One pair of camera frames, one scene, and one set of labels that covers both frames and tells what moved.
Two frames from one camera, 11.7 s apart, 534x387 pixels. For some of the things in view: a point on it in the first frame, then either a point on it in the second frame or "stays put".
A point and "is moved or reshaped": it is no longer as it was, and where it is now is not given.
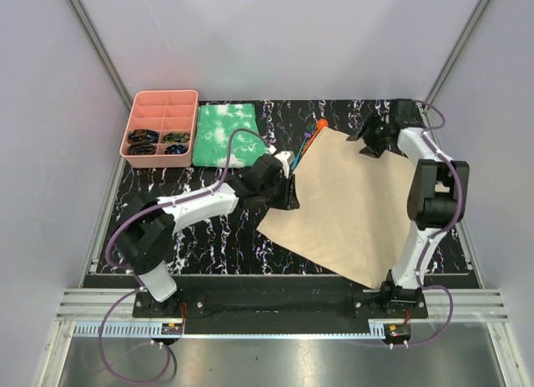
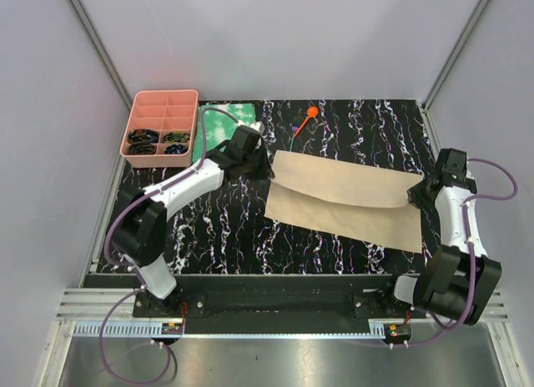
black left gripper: (288, 200) -> (266, 172)
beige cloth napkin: (354, 213) is moved or reshaped
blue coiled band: (175, 149) stays put
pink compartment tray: (162, 128) stays put
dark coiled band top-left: (143, 136) stays put
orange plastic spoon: (320, 123) -> (312, 112)
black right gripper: (371, 148) -> (415, 198)
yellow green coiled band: (176, 137) stays put
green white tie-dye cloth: (214, 124) stays put
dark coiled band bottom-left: (142, 148) stays put
